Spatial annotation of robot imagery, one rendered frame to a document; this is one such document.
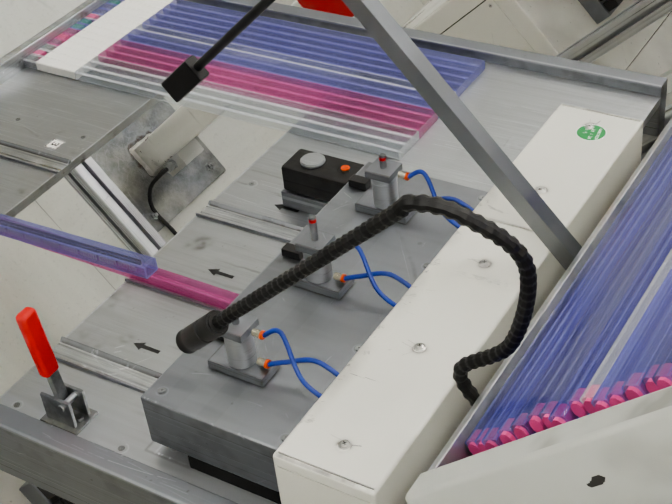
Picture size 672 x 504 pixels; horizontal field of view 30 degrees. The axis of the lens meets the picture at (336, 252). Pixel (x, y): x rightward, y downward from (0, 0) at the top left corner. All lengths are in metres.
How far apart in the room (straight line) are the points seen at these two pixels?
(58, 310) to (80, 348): 1.17
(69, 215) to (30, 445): 1.35
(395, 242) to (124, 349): 0.25
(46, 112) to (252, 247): 0.37
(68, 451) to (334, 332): 0.22
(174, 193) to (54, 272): 0.31
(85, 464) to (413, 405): 0.26
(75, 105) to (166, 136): 0.93
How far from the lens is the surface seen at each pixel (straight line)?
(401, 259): 1.03
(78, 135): 1.38
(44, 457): 1.02
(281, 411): 0.91
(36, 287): 2.26
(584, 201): 1.06
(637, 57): 2.50
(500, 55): 1.41
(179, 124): 2.32
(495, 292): 0.96
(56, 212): 2.33
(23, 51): 1.54
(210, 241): 1.18
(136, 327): 1.10
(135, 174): 2.43
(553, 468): 0.66
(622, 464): 0.64
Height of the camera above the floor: 1.96
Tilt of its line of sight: 48 degrees down
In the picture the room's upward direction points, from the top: 58 degrees clockwise
